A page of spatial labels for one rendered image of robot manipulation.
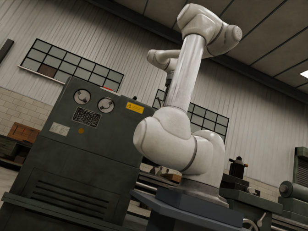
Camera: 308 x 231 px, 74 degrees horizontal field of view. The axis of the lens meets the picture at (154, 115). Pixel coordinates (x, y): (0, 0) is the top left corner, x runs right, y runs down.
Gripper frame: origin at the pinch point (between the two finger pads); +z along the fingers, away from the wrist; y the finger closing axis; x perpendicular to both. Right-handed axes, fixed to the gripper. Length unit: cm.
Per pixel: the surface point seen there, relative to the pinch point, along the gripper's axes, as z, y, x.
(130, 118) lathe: 20.0, -16.9, 19.2
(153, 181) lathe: 51, -8, -7
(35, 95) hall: -92, 638, 380
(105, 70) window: -288, 662, 185
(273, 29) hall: -599, 453, -381
